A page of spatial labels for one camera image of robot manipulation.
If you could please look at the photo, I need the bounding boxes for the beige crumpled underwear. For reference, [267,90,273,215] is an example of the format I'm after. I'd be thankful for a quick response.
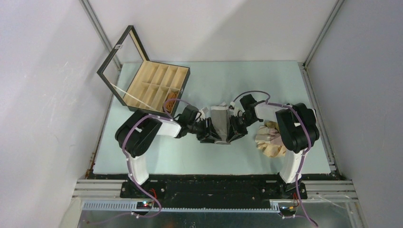
[255,126,286,158]

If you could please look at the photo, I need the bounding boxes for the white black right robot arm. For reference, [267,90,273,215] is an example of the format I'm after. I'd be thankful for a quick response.
[226,91,320,199]

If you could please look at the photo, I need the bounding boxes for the cream lid ribbon strap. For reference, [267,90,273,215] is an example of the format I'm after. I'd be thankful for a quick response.
[110,82,158,111]

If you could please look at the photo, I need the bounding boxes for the pale pink underwear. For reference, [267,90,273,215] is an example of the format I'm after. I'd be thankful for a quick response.
[270,134,284,146]

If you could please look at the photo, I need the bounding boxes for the right controller board with leds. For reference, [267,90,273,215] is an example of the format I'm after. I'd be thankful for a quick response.
[279,206,298,217]

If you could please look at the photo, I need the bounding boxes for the controller board with leds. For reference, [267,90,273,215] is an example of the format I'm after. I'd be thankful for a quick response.
[279,206,298,217]
[136,201,154,209]

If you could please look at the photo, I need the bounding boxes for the black divided storage box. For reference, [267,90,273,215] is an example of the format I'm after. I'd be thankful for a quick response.
[96,25,191,116]

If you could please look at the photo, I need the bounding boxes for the olive green underwear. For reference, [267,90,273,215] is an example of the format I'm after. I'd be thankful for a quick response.
[265,121,280,132]

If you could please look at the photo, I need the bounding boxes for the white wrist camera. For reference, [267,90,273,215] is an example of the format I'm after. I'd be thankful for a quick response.
[228,101,240,115]
[199,107,210,120]

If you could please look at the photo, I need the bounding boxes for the orange-brown underwear with cream waistband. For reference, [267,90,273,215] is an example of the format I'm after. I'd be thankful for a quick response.
[163,91,179,114]

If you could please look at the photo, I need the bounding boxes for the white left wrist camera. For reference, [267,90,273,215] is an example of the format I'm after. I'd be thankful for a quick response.
[199,107,210,120]

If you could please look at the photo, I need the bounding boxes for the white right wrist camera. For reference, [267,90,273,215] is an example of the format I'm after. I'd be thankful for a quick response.
[228,101,240,115]

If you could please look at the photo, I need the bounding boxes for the left controller board with leds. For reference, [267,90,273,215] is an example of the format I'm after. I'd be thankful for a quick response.
[136,201,154,209]

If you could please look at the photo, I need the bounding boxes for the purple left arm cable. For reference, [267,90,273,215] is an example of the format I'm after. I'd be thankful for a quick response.
[121,98,192,185]

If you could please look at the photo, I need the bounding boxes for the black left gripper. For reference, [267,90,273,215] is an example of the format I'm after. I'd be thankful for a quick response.
[187,117,221,144]

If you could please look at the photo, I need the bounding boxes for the grey slotted cable duct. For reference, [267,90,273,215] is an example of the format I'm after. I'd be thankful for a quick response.
[82,200,280,213]

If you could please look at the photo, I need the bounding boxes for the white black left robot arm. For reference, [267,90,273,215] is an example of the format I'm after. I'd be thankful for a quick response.
[115,104,221,198]

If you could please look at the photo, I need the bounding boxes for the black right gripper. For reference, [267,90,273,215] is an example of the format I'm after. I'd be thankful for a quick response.
[227,114,257,143]

